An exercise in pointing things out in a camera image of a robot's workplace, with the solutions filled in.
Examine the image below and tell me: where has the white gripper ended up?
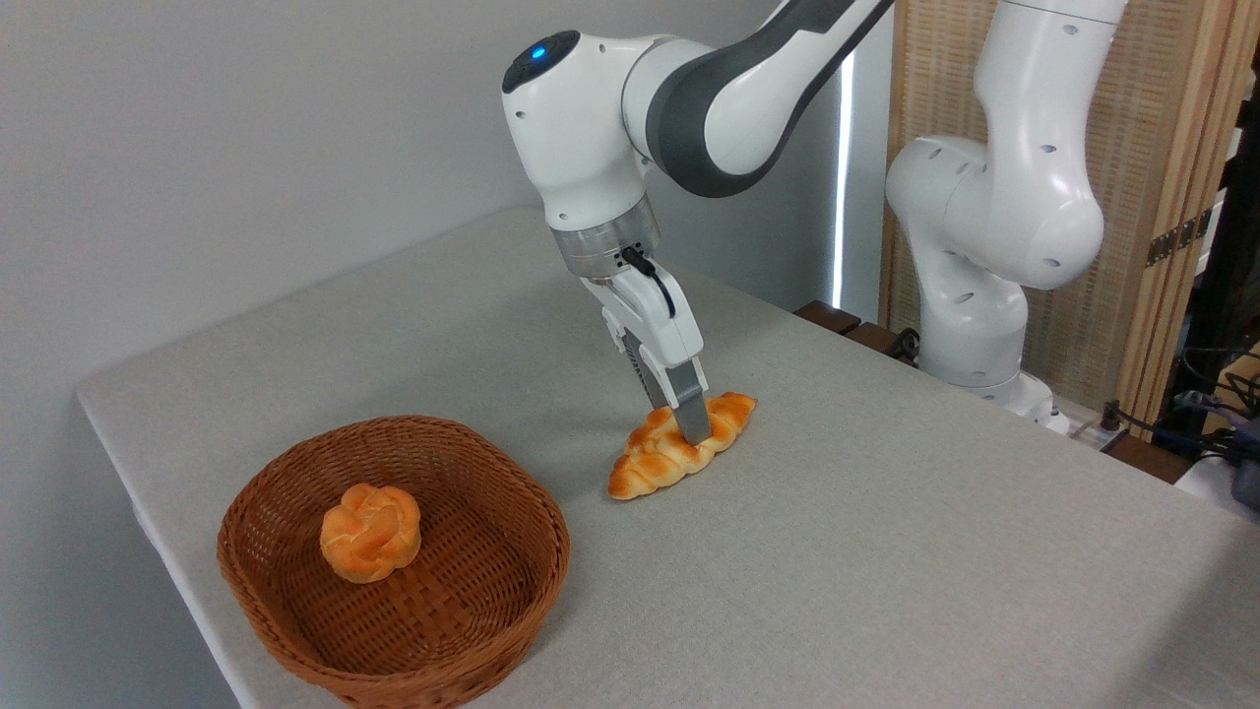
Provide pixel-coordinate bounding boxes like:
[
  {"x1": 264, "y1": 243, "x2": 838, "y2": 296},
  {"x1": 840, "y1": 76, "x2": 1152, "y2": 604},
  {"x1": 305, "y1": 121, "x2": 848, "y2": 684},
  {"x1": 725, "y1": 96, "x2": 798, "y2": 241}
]
[{"x1": 579, "y1": 261, "x2": 712, "y2": 446}]

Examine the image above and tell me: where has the long braided bread loaf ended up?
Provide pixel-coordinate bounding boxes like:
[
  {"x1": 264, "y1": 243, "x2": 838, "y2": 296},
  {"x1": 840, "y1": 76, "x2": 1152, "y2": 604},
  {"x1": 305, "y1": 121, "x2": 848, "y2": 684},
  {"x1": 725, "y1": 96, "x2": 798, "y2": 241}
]
[{"x1": 607, "y1": 392, "x2": 759, "y2": 501}]

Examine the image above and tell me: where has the brown wicker basket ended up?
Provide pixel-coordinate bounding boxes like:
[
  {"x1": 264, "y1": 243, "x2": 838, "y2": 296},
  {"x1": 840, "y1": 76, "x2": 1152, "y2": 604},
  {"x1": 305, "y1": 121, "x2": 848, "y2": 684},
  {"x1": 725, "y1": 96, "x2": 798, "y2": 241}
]
[{"x1": 217, "y1": 415, "x2": 572, "y2": 709}]

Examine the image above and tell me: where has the round knotted bread roll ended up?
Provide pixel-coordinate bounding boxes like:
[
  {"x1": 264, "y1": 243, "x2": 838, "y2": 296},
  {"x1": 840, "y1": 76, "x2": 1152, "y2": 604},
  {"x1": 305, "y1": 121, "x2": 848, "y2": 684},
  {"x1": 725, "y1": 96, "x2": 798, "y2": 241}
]
[{"x1": 319, "y1": 483, "x2": 423, "y2": 584}]

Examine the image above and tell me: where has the dark wooden block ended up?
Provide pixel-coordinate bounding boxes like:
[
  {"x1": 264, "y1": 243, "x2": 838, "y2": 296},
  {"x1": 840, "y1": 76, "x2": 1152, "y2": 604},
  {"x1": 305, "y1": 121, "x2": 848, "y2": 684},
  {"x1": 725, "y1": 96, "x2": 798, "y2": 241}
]
[
  {"x1": 793, "y1": 299, "x2": 862, "y2": 336},
  {"x1": 847, "y1": 322, "x2": 921, "y2": 367},
  {"x1": 1102, "y1": 433, "x2": 1194, "y2": 485}
]

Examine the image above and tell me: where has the grey tablecloth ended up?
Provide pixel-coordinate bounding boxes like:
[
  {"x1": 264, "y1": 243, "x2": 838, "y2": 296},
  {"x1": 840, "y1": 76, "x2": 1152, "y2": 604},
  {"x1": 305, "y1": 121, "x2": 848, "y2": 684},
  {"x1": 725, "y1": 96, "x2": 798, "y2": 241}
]
[{"x1": 77, "y1": 207, "x2": 1260, "y2": 709}]

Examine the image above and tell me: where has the metal screen hinge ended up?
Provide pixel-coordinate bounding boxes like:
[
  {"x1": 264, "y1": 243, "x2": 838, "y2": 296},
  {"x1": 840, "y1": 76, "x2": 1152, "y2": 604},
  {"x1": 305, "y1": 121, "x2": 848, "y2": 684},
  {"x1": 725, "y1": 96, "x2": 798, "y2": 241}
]
[{"x1": 1145, "y1": 207, "x2": 1214, "y2": 269}]

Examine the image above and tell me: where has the bamboo folding screen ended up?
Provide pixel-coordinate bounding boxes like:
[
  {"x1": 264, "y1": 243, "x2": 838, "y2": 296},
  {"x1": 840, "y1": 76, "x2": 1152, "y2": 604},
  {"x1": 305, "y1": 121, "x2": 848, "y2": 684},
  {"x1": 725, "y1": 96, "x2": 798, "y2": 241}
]
[{"x1": 879, "y1": 0, "x2": 1260, "y2": 429}]

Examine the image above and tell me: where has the black metal stand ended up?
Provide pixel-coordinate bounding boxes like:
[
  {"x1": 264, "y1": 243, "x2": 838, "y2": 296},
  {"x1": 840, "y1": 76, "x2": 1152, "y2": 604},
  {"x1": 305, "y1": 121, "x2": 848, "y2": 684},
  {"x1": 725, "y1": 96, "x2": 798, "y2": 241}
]
[{"x1": 1162, "y1": 98, "x2": 1260, "y2": 434}]

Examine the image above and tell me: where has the blue grey device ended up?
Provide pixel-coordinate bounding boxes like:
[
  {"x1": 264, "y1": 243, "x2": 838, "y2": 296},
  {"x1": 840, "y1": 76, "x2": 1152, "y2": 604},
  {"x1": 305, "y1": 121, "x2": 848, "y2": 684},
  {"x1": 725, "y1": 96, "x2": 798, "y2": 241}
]
[{"x1": 1230, "y1": 419, "x2": 1260, "y2": 511}]

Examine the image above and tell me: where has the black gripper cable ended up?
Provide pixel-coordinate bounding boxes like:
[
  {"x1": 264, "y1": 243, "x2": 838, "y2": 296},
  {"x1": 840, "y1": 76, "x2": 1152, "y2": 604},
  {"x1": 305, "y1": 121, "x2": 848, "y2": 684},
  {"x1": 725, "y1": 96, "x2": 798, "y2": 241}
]
[{"x1": 620, "y1": 246, "x2": 678, "y2": 318}]

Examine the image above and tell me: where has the black cable with plug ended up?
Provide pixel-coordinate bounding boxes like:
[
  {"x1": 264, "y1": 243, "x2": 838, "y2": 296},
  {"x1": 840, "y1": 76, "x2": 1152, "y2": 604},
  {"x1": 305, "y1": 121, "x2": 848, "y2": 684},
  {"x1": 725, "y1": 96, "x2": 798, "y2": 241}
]
[{"x1": 1099, "y1": 399, "x2": 1236, "y2": 459}]

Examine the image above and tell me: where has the looped black cable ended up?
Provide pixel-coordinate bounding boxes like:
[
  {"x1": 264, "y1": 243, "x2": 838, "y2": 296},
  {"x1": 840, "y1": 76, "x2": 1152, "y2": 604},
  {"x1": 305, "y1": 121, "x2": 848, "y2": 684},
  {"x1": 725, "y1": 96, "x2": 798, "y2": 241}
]
[{"x1": 1179, "y1": 345, "x2": 1260, "y2": 415}]

